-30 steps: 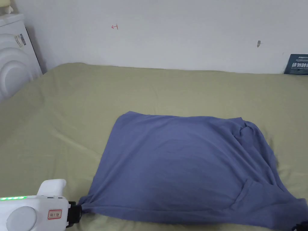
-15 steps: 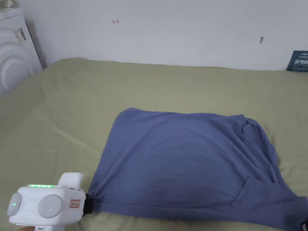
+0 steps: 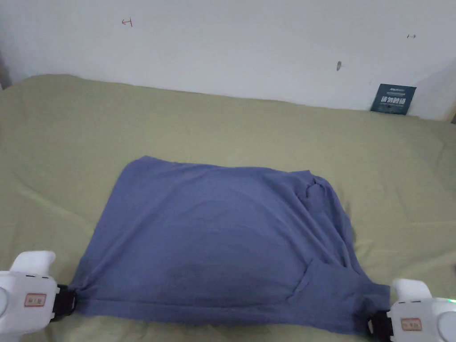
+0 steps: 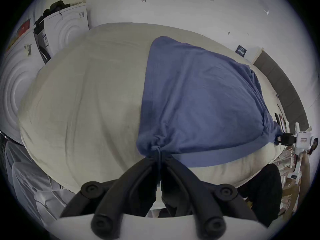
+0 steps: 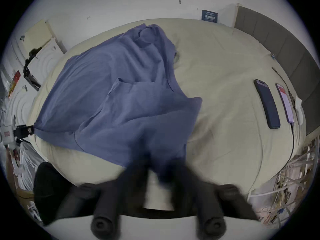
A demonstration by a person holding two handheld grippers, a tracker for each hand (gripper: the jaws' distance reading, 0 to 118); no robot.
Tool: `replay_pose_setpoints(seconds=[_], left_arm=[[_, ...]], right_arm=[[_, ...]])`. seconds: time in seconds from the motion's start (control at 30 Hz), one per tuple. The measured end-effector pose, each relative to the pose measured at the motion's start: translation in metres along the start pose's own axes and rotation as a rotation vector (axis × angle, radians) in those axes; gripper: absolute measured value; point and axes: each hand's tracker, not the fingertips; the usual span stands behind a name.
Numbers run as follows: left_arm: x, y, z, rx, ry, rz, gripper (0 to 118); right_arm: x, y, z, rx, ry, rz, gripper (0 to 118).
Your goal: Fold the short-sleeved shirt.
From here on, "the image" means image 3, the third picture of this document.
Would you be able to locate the bed with pale green sheet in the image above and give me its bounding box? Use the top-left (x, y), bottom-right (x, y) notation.
top-left (0, 74), bottom-right (456, 342)

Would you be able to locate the blue shirt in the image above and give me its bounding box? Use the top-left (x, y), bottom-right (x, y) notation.
top-left (66, 155), bottom-right (391, 336)

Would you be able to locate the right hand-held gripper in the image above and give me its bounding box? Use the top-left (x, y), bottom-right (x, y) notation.
top-left (365, 278), bottom-right (456, 342)

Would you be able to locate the dark blue card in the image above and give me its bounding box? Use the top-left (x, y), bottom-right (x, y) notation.
top-left (370, 83), bottom-right (412, 116)

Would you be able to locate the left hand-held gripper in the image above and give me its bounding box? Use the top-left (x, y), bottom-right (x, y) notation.
top-left (0, 251), bottom-right (79, 342)

